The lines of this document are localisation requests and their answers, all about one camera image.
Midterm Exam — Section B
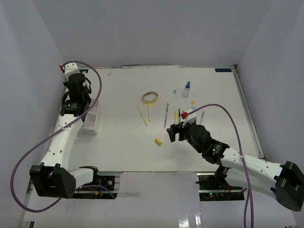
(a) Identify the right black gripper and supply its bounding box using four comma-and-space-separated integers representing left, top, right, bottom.
167, 120, 203, 153

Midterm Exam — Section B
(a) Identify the grey silver pen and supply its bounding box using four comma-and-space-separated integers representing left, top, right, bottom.
163, 104, 169, 129

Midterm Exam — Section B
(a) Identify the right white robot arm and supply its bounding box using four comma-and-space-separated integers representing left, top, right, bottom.
166, 123, 304, 212

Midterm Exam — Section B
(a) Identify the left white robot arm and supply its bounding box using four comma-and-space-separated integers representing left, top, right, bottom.
29, 73, 100, 199

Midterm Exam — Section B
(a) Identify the small yellow cylinder eraser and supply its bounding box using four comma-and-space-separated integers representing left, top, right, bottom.
155, 138, 162, 146

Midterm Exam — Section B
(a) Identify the yellow glue stick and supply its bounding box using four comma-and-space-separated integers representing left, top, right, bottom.
174, 110, 179, 125

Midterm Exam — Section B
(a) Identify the white pen yellow cap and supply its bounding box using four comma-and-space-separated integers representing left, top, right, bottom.
148, 103, 152, 122

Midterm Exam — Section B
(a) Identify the pale yellow pen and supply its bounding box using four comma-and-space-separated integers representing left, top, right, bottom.
136, 105, 148, 127

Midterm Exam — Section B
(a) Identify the white pen teal cap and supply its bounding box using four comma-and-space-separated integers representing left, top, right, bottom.
166, 90, 177, 106

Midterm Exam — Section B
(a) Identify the clear spray bottle blue cap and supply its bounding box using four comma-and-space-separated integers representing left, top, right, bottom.
183, 81, 190, 98

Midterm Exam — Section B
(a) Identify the white compartment organizer box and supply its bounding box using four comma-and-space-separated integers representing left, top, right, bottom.
78, 100, 102, 135

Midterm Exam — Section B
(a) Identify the yellow tape roll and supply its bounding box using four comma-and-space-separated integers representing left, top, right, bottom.
141, 91, 159, 104

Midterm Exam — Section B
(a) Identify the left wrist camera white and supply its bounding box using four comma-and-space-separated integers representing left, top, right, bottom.
59, 62, 80, 77

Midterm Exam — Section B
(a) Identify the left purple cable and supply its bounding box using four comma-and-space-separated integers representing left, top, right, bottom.
11, 60, 117, 212

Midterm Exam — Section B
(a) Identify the purple cable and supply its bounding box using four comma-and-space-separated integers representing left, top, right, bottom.
11, 60, 117, 212
187, 103, 253, 228

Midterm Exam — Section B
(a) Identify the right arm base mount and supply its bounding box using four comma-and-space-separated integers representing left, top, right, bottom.
196, 173, 245, 202

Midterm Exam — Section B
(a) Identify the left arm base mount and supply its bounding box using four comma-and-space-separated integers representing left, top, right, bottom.
72, 173, 120, 200

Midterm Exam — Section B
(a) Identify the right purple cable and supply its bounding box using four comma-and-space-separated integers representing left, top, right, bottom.
187, 103, 253, 228

